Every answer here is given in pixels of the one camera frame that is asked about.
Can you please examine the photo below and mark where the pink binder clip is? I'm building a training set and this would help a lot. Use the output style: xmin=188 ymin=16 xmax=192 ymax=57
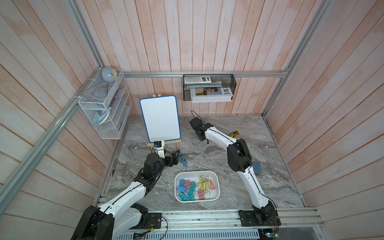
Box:
xmin=209 ymin=180 xmax=216 ymax=190
xmin=184 ymin=180 xmax=191 ymax=191
xmin=198 ymin=189 xmax=211 ymax=200

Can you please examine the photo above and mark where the small blue binder clip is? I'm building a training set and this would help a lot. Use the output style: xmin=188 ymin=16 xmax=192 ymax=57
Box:
xmin=177 ymin=185 xmax=188 ymax=193

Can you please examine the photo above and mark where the small teal binder clip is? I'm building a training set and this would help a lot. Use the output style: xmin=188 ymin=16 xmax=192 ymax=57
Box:
xmin=190 ymin=181 xmax=196 ymax=192

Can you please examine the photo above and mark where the yellow binder clip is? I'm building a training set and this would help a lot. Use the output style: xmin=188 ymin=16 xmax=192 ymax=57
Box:
xmin=198 ymin=182 xmax=208 ymax=191
xmin=199 ymin=176 xmax=207 ymax=184
xmin=206 ymin=177 xmax=211 ymax=189

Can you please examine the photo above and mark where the large teal binder clip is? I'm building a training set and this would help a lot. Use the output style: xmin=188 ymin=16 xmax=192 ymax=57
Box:
xmin=186 ymin=191 xmax=195 ymax=201

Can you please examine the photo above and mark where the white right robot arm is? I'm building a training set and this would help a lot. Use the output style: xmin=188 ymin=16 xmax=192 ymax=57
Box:
xmin=190 ymin=117 xmax=277 ymax=220

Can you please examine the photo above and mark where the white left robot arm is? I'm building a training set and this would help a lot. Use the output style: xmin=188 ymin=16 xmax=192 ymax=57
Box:
xmin=71 ymin=150 xmax=180 ymax=240

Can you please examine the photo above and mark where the white plastic storage box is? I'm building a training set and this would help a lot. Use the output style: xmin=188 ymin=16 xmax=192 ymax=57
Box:
xmin=175 ymin=171 xmax=221 ymax=203

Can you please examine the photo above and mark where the white book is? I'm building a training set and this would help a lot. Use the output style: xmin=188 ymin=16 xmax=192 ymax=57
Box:
xmin=191 ymin=87 xmax=233 ymax=103

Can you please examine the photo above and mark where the blue framed whiteboard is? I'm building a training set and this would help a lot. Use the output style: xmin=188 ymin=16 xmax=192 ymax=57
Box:
xmin=139 ymin=95 xmax=182 ymax=144

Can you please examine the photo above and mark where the yellow black utility knife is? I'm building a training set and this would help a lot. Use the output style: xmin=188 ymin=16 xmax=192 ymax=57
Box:
xmin=229 ymin=131 xmax=240 ymax=138

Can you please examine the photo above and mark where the white calculator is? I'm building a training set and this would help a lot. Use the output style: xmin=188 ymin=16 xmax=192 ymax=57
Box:
xmin=184 ymin=76 xmax=212 ymax=85

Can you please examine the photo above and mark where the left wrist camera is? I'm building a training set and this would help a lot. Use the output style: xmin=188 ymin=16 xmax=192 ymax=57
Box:
xmin=153 ymin=141 xmax=165 ymax=153

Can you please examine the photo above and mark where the black mesh wall basket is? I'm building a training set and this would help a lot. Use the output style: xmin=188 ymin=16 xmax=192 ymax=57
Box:
xmin=183 ymin=74 xmax=237 ymax=103

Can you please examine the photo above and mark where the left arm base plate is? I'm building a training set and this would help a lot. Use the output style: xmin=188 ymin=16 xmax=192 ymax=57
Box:
xmin=130 ymin=213 xmax=162 ymax=230

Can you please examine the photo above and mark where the aluminium rail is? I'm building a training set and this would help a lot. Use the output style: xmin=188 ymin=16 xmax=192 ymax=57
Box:
xmin=155 ymin=208 xmax=324 ymax=231

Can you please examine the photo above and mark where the white wire shelf rack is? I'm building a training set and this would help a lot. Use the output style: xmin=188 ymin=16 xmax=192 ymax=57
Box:
xmin=78 ymin=69 xmax=133 ymax=140

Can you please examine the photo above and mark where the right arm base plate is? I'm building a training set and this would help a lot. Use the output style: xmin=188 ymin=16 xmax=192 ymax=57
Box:
xmin=238 ymin=210 xmax=281 ymax=227

